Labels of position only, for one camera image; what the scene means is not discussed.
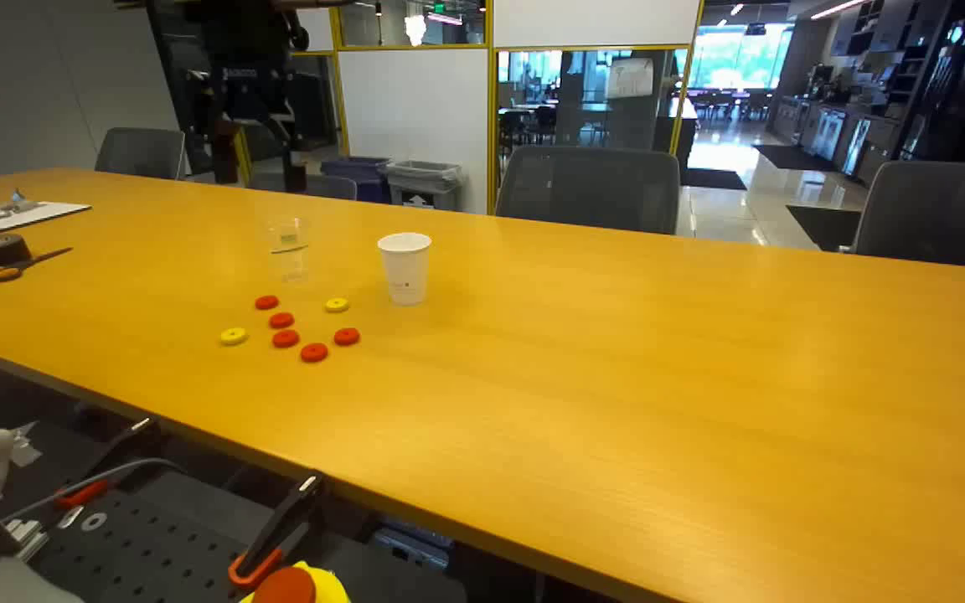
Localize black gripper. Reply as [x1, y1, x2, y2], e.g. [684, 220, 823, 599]
[180, 0, 311, 194]

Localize clear plastic cup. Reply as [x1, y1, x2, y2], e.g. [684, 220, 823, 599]
[269, 210, 314, 289]

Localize white paper cup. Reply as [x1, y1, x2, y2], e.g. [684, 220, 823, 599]
[377, 231, 436, 308]

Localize grey office chair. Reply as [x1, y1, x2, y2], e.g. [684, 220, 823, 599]
[496, 143, 684, 237]
[95, 125, 191, 180]
[847, 157, 965, 274]

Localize white paper sheet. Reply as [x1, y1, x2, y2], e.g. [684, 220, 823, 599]
[0, 196, 95, 241]

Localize black orange clamp tool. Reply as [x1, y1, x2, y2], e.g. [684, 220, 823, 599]
[225, 473, 327, 594]

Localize black perforated mounting board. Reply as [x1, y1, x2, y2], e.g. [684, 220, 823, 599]
[26, 465, 396, 603]

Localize blue plastic box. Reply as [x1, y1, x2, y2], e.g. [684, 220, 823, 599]
[369, 521, 460, 572]

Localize yellow emergency stop button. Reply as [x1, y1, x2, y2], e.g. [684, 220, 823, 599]
[238, 560, 354, 603]

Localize orange handled scissors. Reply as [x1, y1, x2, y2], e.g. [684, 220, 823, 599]
[0, 245, 78, 285]

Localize grey cable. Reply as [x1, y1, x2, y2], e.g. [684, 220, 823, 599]
[0, 452, 177, 529]

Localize wide white wall panel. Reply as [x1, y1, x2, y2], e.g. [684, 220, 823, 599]
[490, 0, 706, 49]

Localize red handled screwdriver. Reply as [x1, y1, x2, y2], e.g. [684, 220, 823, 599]
[55, 480, 115, 515]

